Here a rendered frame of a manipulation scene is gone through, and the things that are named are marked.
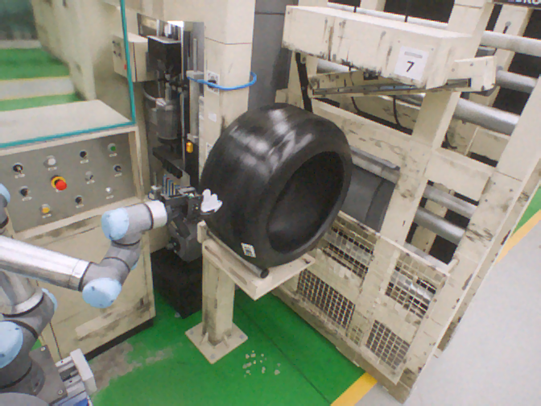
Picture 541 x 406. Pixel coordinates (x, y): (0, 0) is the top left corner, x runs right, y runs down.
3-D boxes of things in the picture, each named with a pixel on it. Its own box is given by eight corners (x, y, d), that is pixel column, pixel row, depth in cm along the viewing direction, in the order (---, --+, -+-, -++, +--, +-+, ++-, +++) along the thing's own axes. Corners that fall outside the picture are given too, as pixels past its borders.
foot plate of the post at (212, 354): (184, 333, 221) (184, 329, 219) (220, 311, 238) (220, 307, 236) (211, 364, 206) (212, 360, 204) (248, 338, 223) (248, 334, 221)
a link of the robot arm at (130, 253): (98, 279, 98) (100, 248, 92) (114, 252, 107) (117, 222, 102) (129, 286, 99) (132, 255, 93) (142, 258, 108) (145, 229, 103)
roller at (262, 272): (206, 229, 159) (214, 223, 161) (208, 236, 162) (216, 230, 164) (260, 275, 139) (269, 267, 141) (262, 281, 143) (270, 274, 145)
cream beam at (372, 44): (279, 47, 142) (284, 5, 135) (320, 46, 158) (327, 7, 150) (424, 91, 108) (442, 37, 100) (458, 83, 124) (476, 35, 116)
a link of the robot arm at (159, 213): (153, 234, 100) (138, 221, 104) (168, 230, 103) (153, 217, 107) (154, 210, 96) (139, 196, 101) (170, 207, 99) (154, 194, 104)
